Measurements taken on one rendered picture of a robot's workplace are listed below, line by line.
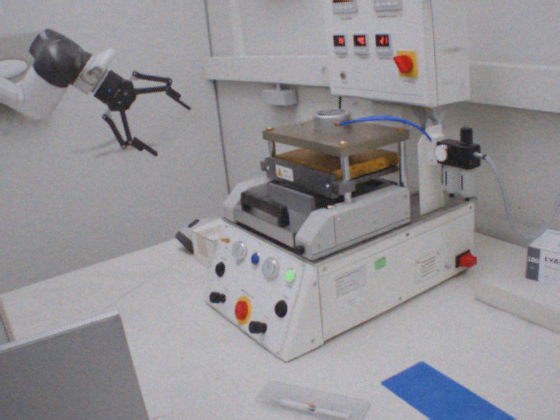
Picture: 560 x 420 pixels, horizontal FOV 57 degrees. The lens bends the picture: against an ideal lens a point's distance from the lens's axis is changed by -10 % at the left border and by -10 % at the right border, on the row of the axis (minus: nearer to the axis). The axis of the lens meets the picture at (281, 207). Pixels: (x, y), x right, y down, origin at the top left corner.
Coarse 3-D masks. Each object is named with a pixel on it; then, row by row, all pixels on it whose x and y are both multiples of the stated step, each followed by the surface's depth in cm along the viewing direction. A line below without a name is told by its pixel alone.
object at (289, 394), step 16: (272, 384) 93; (288, 384) 92; (272, 400) 88; (288, 400) 88; (304, 400) 88; (320, 400) 87; (336, 400) 87; (352, 400) 86; (368, 400) 86; (336, 416) 83; (352, 416) 82
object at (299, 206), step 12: (276, 192) 118; (288, 192) 114; (288, 204) 116; (300, 204) 112; (312, 204) 109; (240, 216) 119; (252, 216) 115; (264, 216) 113; (300, 216) 111; (252, 228) 116; (264, 228) 112; (276, 228) 108; (288, 228) 106; (300, 228) 105; (288, 240) 105
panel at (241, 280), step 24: (216, 264) 126; (240, 264) 118; (288, 264) 105; (216, 288) 125; (240, 288) 117; (264, 288) 110; (288, 288) 104; (264, 312) 109; (288, 312) 103; (264, 336) 108
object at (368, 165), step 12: (276, 156) 122; (288, 156) 120; (300, 156) 119; (312, 156) 118; (324, 156) 117; (336, 156) 116; (348, 156) 115; (360, 156) 115; (372, 156) 114; (384, 156) 113; (396, 156) 115; (324, 168) 109; (336, 168) 108; (360, 168) 110; (372, 168) 112; (384, 168) 114; (396, 168) 116; (360, 180) 111
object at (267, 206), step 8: (248, 192) 116; (248, 200) 114; (256, 200) 112; (264, 200) 110; (248, 208) 118; (256, 208) 112; (264, 208) 110; (272, 208) 107; (280, 208) 105; (280, 216) 106; (288, 216) 107; (280, 224) 106; (288, 224) 107
